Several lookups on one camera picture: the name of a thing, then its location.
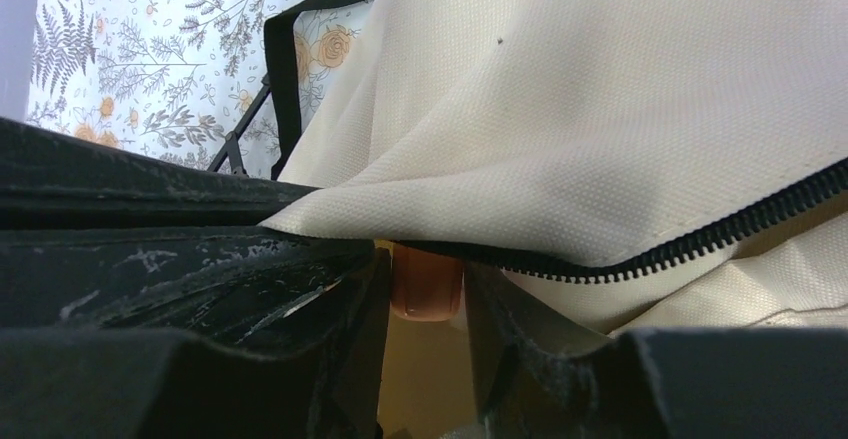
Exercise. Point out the black folding tripod stand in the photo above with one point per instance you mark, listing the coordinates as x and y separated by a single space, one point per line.
230 151

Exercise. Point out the cream canvas backpack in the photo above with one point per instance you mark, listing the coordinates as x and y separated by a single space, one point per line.
590 130

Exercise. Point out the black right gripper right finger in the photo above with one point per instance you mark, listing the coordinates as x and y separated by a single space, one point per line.
538 374

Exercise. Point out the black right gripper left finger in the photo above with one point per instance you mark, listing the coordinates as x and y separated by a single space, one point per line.
217 332

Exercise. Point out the orange highlighter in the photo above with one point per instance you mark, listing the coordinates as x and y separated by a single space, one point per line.
425 287

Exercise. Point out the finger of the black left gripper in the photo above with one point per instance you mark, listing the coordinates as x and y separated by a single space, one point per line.
51 181

